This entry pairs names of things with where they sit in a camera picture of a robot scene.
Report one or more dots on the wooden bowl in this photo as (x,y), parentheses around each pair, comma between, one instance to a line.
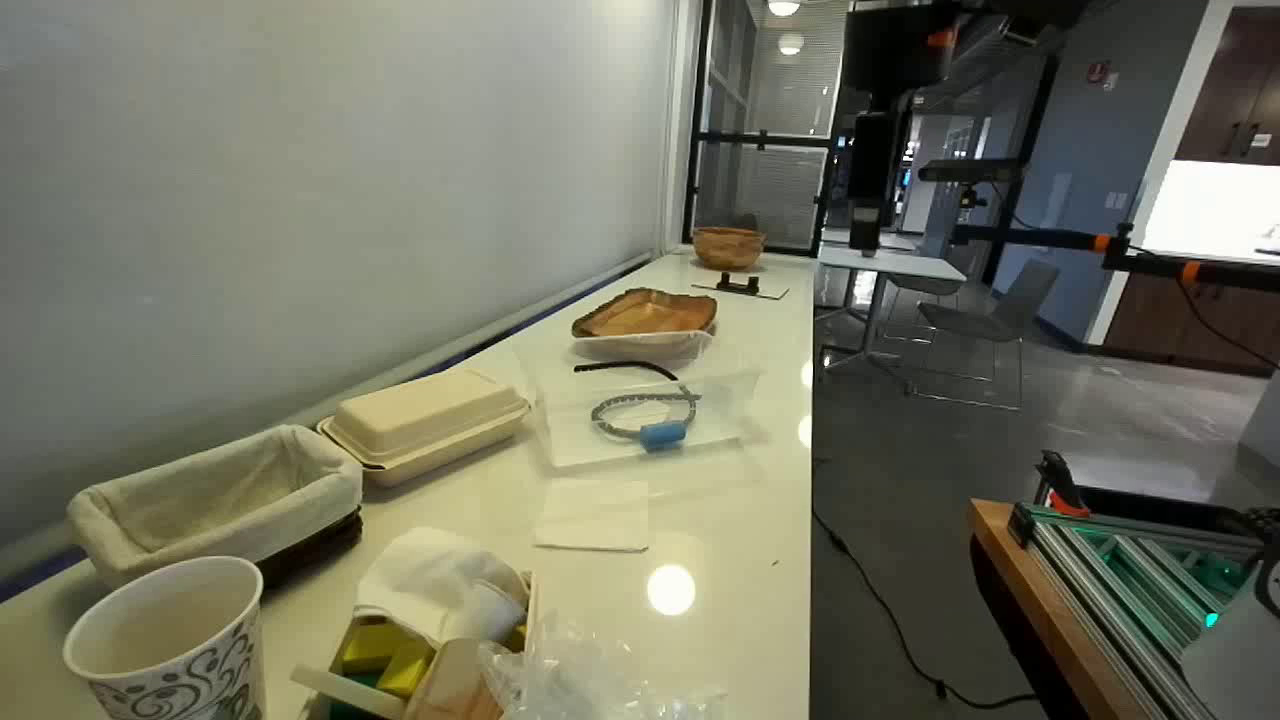
(729,251)

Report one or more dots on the cloth lined basket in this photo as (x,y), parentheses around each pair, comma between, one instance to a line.
(248,499)

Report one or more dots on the crumpled clear plastic bag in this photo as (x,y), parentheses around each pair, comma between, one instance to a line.
(574,673)

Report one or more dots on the brown wooden tray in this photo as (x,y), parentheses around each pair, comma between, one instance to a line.
(644,320)

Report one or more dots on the beige clamshell takeout box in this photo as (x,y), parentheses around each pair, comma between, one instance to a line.
(417,426)

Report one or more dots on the grey chair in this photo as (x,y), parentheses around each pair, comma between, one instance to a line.
(986,341)

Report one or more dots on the black camera tripod rig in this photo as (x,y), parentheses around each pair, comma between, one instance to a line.
(1113,251)

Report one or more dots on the small black stand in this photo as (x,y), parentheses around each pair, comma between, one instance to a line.
(751,284)

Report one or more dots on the crumpled white tissue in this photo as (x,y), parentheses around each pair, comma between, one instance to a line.
(442,591)

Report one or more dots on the wooden bench with metal rails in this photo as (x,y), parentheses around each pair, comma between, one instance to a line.
(1130,604)

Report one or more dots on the white paper napkin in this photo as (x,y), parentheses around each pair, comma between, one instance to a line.
(592,519)

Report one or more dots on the wooden box with colored blocks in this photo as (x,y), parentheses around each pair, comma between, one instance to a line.
(377,671)

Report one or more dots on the white background table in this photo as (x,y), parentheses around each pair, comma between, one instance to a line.
(886,267)

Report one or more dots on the clear plastic container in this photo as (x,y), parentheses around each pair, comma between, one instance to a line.
(632,411)

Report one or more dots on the patterned paper cup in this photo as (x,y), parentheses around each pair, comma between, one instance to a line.
(175,644)

